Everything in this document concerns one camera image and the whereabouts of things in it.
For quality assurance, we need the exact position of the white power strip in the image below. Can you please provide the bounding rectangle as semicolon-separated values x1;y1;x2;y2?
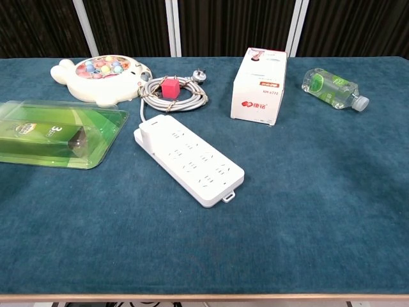
133;114;245;209

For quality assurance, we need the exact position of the red cube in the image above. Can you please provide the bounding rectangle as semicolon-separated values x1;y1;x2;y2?
161;78;179;97

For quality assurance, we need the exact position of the white cardboard product box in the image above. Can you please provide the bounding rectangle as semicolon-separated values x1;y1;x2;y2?
230;47;288;127

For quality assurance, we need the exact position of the teal felt table cloth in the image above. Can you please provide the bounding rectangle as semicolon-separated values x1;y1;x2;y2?
0;56;409;295

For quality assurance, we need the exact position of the cream fish-shaped toy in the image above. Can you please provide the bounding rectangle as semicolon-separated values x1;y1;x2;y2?
50;54;151;108

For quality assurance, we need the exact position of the clear plastic water bottle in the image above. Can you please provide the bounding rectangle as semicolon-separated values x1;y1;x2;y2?
301;68;371;112

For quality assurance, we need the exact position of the green plastic blister pack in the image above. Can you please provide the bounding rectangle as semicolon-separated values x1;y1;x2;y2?
0;99;130;170

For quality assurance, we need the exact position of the grey cable with plug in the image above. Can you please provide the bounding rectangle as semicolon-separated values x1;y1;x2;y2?
137;70;210;124

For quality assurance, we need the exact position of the white partition frame post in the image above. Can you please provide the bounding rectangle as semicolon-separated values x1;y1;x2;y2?
164;0;182;58
72;0;100;58
284;0;311;58

